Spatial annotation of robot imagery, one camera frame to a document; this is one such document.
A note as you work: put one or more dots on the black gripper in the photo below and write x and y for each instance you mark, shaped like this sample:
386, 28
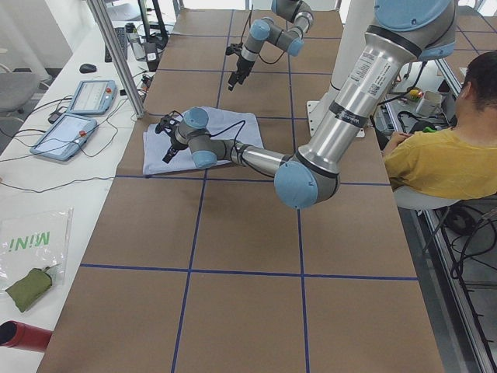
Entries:
241, 67
173, 146

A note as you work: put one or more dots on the brown table mat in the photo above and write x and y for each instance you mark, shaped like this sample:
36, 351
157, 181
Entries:
210, 272

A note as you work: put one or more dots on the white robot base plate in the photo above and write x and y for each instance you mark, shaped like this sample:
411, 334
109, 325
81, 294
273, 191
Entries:
316, 112

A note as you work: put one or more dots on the green folded cloth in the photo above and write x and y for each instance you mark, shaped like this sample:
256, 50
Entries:
26, 291

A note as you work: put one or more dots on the grey teach pendant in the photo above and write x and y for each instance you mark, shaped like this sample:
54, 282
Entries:
65, 137
92, 97

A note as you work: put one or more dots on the grey teach pendant left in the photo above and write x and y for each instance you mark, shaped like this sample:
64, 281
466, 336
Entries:
65, 137

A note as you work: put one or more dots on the black computer mouse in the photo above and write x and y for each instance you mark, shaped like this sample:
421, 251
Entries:
87, 68

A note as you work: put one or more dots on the red cylinder bottle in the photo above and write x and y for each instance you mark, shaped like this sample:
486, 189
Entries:
24, 337

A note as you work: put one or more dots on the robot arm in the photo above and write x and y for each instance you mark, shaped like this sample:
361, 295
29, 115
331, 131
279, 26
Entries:
382, 37
265, 30

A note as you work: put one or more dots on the person in yellow shirt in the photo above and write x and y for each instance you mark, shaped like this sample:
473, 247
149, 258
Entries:
459, 162

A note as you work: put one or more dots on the clear plastic bag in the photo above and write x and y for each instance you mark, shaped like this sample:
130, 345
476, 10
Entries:
35, 241

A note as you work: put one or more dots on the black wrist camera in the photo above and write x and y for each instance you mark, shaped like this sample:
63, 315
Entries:
234, 49
168, 122

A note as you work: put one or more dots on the black keyboard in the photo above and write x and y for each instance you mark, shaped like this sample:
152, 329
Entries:
121, 36

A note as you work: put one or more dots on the grey teach pendant right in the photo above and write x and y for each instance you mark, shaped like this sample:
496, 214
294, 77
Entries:
92, 97

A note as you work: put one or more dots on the aluminium frame post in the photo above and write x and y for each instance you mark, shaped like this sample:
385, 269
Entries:
98, 10

